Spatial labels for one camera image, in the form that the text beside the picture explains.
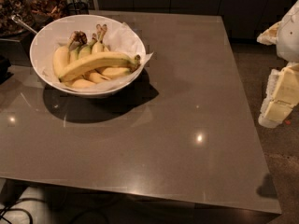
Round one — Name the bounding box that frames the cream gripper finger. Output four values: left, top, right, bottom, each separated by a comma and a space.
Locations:
257, 21, 280, 46
258, 63, 299, 129

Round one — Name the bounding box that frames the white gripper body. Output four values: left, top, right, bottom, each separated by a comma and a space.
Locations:
276, 0, 299, 63

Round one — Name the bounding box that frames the long front yellow banana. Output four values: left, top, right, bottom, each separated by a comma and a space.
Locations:
58, 51, 141, 82

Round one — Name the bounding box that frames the lower right yellow banana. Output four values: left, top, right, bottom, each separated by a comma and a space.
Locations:
97, 67, 131, 79

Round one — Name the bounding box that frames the upright banana with stem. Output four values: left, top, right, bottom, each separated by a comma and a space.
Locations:
92, 24, 108, 54

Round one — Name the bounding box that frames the bottom yellow banana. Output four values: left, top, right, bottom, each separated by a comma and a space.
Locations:
65, 70, 109, 89

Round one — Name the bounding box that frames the white bowl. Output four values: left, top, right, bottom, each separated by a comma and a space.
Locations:
30, 15, 150, 98

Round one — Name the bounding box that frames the greenish banana in bunch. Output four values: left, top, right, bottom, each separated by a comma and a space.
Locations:
69, 33, 97, 63

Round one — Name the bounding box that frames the left yellow banana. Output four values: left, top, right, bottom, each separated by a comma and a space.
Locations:
52, 31, 87, 77

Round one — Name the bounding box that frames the glass jar of snacks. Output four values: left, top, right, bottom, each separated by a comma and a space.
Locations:
0, 0, 67, 37

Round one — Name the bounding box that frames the black wire rack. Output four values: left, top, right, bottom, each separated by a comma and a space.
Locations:
64, 0, 92, 16

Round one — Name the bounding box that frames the metal spoon handle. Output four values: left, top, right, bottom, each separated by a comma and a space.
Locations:
11, 15, 37, 35

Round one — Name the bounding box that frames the black cable on floor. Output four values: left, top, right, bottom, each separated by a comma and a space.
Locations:
0, 196, 36, 224

